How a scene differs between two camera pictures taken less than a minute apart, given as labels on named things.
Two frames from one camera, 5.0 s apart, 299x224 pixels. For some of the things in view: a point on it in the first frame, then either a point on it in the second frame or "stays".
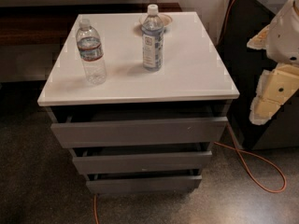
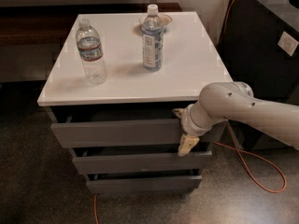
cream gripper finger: (260, 41) → (178, 112)
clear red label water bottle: (92, 54) stays
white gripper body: (284, 36) → (188, 122)
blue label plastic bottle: (152, 41) stays
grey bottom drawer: (143, 185) stays
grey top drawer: (138, 132) stays
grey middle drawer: (142, 162) stays
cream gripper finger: (275, 87) → (187, 144)
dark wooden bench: (51, 23) stays
